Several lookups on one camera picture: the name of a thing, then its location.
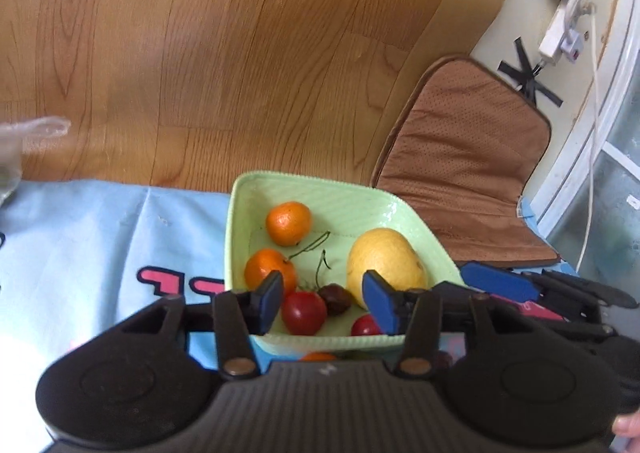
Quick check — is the wood-pattern vinyl sheet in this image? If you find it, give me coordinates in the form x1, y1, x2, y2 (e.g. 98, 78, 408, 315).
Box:
0, 0, 512, 194

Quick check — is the white power strip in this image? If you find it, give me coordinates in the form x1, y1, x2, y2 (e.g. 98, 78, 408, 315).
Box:
537, 0, 590, 64

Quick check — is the brown seat cushion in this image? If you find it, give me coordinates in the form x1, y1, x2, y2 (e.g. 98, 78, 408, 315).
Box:
370, 55, 561, 270

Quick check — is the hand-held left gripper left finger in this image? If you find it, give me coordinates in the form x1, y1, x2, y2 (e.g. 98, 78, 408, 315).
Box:
120, 271, 285, 381

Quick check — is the black tape cross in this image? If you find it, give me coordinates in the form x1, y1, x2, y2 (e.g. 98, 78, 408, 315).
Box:
497, 37, 564, 108

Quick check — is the white framed glass door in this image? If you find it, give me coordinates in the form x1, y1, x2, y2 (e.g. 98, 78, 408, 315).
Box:
520, 0, 640, 294

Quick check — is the red cherry tomato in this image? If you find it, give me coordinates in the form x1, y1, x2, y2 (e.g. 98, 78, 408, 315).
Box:
281, 290, 328, 336
351, 314, 385, 338

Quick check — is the clear plastic bag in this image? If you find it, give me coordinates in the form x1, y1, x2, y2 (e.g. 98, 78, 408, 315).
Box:
0, 115, 71, 206

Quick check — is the person's right hand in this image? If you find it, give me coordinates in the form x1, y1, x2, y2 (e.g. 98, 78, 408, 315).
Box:
612, 410, 640, 441

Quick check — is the blue cartoon printed blanket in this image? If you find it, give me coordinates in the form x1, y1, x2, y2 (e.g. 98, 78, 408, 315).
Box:
0, 178, 581, 453

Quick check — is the light green plastic basket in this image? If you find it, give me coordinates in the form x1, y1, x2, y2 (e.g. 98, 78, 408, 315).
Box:
223, 171, 463, 365

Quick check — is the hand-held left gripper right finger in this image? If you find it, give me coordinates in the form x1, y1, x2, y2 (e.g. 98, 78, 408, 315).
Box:
362, 270, 537, 378

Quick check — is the yellow mango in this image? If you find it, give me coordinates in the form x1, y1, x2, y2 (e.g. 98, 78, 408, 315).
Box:
346, 228, 430, 310

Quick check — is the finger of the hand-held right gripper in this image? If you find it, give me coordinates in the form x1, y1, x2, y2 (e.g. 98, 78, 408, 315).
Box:
460, 261, 640, 309
436, 281, 618, 340

